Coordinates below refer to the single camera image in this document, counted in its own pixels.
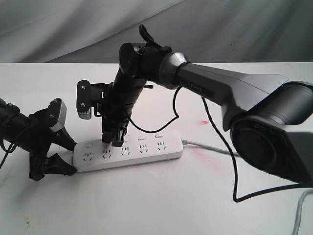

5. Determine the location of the grey backdrop cloth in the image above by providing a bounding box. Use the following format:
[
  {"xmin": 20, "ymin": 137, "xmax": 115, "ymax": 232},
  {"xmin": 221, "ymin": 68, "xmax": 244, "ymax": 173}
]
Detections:
[{"xmin": 0, "ymin": 0, "xmax": 313, "ymax": 63}]

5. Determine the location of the white five-outlet power strip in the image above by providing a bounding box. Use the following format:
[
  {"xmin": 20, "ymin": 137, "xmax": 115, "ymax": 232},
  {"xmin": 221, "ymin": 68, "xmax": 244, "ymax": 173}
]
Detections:
[{"xmin": 73, "ymin": 130, "xmax": 183, "ymax": 172}]

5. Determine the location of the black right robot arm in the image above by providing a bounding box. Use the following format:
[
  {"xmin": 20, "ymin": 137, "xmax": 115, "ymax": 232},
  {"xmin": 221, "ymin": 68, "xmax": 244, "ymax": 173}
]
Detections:
[{"xmin": 94, "ymin": 25, "xmax": 313, "ymax": 187}]

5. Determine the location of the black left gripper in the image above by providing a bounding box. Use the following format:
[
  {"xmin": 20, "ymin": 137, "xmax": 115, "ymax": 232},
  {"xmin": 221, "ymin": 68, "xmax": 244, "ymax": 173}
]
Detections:
[{"xmin": 26, "ymin": 109, "xmax": 76, "ymax": 181}]

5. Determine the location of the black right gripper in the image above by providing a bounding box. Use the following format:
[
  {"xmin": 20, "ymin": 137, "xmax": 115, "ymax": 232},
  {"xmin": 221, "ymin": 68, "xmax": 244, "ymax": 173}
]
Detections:
[{"xmin": 91, "ymin": 70, "xmax": 147, "ymax": 147}]

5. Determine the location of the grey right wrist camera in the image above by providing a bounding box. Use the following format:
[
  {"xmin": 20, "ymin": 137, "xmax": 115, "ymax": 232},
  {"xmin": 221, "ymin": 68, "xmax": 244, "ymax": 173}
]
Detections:
[{"xmin": 76, "ymin": 80, "xmax": 96, "ymax": 120}]

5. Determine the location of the grey power cable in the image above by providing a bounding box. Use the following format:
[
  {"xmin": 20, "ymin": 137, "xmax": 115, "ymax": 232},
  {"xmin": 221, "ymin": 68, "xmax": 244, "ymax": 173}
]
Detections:
[{"xmin": 180, "ymin": 138, "xmax": 313, "ymax": 235}]

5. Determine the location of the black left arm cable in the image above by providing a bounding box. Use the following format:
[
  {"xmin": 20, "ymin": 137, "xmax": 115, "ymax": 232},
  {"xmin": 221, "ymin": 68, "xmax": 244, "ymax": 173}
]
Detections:
[{"xmin": 0, "ymin": 139, "xmax": 15, "ymax": 169}]

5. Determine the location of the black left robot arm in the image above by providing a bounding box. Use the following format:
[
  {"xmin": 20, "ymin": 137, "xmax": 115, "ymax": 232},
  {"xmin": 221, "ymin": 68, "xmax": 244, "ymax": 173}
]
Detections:
[{"xmin": 0, "ymin": 98, "xmax": 77, "ymax": 181}]

